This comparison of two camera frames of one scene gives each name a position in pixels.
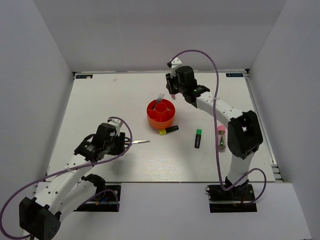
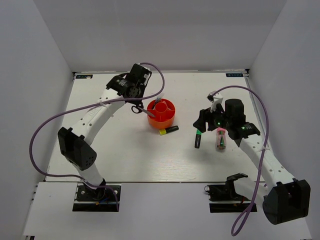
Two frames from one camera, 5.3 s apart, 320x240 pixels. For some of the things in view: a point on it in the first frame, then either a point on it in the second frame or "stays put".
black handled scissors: x=136 y=141 → x=137 y=109
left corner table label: x=84 y=76 stays put
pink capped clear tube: x=222 y=138 stays put
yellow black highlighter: x=164 y=131 stays put
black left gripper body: x=116 y=145 → x=140 y=93
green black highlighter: x=198 y=134 stays put
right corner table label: x=234 y=74 stays put
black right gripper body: x=174 y=86 → x=215 y=119
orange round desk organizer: x=160 y=114 stays put
